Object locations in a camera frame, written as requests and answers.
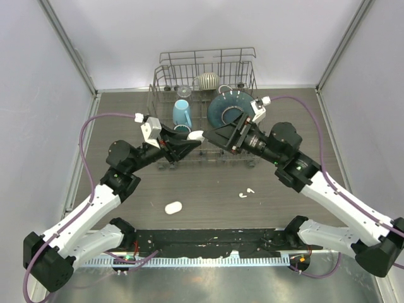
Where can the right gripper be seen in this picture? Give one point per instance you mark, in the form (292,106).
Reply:
(221,135)

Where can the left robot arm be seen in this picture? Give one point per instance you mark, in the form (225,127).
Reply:
(54,255)

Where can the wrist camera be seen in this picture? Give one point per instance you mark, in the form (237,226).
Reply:
(259,108)
(150,128)

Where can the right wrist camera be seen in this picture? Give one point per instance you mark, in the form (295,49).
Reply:
(259,108)

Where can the striped ceramic mug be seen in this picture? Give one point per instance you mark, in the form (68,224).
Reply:
(206,81)

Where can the small white-rimmed bowl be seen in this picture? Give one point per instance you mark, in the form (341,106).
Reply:
(224,88)

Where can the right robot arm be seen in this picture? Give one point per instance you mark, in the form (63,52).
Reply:
(374,240)

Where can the light blue mug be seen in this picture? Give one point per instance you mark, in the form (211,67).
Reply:
(182,113)

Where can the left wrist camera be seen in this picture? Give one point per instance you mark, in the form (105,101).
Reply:
(150,128)

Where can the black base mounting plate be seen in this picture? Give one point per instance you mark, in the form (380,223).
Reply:
(212,243)

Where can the dark teal mug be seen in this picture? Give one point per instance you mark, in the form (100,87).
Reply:
(182,128)

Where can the small white charging case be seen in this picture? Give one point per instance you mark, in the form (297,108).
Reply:
(196,135)

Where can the clear glass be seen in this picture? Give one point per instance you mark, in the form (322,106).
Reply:
(184,91)

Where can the white slotted cable duct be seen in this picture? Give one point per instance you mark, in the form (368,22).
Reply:
(234,260)

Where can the oval white charging case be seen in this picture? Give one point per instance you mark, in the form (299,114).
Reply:
(173,207)

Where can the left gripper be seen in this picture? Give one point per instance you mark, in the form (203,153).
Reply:
(178,150)

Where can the large teal plate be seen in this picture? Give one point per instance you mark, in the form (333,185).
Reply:
(228,106)

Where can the wire dish rack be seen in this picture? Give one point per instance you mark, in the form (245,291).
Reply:
(233,65)

